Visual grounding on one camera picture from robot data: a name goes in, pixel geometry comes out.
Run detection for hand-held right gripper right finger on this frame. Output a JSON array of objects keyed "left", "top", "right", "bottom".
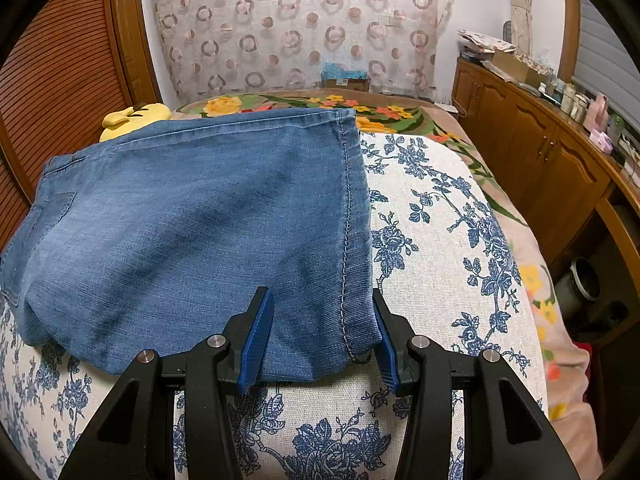
[{"left": 372, "top": 289, "right": 581, "bottom": 480}]

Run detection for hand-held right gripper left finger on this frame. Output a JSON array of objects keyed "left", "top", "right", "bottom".
[{"left": 59, "top": 286, "right": 275, "bottom": 480}]

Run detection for blue denim pants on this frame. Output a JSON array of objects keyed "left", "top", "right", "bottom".
[{"left": 0, "top": 107, "right": 383, "bottom": 382}]

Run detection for white blue floral cloth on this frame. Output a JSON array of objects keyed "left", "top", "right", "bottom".
[{"left": 0, "top": 130, "right": 548, "bottom": 480}]

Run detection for metal pot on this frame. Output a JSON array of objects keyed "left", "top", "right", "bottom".
[{"left": 555, "top": 257, "right": 601, "bottom": 306}]

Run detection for colourful flower blanket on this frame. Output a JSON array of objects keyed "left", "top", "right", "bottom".
[{"left": 170, "top": 89, "right": 603, "bottom": 480}]

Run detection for yellow plush toy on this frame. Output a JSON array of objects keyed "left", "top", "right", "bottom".
[{"left": 99, "top": 102, "right": 173, "bottom": 143}]

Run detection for wooden sideboard cabinet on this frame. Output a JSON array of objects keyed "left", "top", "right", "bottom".
[{"left": 452, "top": 56, "right": 640, "bottom": 311}]

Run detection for cardboard box with blue contents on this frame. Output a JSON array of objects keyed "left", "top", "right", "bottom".
[{"left": 320, "top": 61, "right": 372, "bottom": 93}]

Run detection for open cardboard box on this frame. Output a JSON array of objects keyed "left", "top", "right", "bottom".
[{"left": 492, "top": 49, "right": 543, "bottom": 86}]

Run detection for pink plastic object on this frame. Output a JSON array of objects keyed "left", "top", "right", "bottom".
[{"left": 590, "top": 92, "right": 614, "bottom": 155}]

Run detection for wooden louvered wardrobe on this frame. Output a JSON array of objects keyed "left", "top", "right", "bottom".
[{"left": 0, "top": 0, "right": 163, "bottom": 256}]

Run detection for sheer curtain with circles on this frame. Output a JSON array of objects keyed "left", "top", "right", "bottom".
[{"left": 150, "top": 0, "right": 456, "bottom": 106}]

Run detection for patterned wrapping paper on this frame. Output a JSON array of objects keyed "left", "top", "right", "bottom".
[{"left": 457, "top": 29, "right": 516, "bottom": 53}]

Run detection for beige tied curtain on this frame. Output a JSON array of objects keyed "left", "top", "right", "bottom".
[{"left": 507, "top": 0, "right": 538, "bottom": 53}]

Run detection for grey window blind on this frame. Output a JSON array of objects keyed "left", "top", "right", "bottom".
[{"left": 570, "top": 0, "right": 640, "bottom": 106}]

